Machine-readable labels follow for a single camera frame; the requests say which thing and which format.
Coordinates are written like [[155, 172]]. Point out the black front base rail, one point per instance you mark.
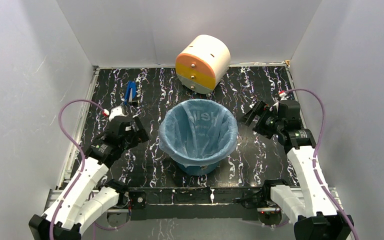
[[154, 203]]

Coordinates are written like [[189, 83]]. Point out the blue stapler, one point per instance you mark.
[[130, 97]]

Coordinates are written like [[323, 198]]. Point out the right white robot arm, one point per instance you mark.
[[316, 215]]

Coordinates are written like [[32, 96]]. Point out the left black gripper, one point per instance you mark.
[[142, 136]]

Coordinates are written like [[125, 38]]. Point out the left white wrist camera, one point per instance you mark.
[[116, 112]]

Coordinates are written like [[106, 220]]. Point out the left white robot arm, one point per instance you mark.
[[74, 210]]

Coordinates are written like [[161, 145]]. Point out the white drawer box orange front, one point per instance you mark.
[[202, 64]]

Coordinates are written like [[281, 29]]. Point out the teal plastic trash bin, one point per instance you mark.
[[197, 168]]

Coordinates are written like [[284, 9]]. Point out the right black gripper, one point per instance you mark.
[[247, 118]]

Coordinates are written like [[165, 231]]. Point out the light blue plastic bag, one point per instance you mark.
[[198, 132]]

